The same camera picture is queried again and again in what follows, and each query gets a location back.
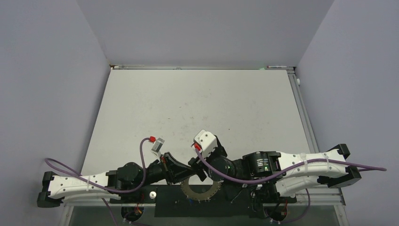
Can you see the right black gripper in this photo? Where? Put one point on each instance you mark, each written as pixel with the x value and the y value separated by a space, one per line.
pixel 199 165

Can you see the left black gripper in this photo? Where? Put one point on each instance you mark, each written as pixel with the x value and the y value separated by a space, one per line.
pixel 173 171

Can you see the metal keyring disc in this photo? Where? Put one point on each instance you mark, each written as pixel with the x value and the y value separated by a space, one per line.
pixel 199 193

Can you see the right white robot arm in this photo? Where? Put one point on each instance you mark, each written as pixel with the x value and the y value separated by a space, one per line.
pixel 275 173

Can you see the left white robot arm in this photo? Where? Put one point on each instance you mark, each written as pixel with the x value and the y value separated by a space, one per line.
pixel 124 184

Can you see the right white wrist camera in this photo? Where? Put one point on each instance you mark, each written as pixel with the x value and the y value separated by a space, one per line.
pixel 204 142

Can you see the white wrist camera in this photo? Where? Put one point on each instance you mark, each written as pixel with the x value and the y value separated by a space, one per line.
pixel 157 145
pixel 204 142

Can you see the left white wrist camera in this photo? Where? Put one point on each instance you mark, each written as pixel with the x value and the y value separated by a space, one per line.
pixel 157 145

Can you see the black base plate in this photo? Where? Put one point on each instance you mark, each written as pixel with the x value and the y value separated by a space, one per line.
pixel 229 201

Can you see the marker pen on rail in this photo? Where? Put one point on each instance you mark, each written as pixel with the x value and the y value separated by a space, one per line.
pixel 276 67

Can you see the aluminium frame rail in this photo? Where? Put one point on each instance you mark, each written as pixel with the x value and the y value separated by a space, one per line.
pixel 320 195

